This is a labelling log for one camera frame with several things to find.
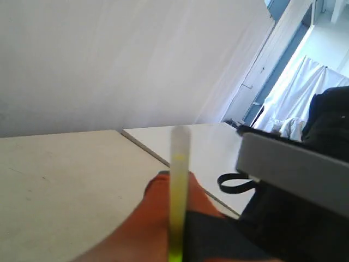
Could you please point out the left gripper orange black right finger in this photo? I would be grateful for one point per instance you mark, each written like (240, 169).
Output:
(209, 235)

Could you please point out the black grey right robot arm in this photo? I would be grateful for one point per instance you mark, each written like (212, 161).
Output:
(299, 211)

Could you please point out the white backdrop cloth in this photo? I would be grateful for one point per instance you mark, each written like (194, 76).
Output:
(286, 108)

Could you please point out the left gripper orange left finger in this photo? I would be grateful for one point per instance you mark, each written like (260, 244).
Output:
(143, 236)

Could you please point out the yellow-green thin object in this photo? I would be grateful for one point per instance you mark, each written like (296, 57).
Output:
(178, 190)

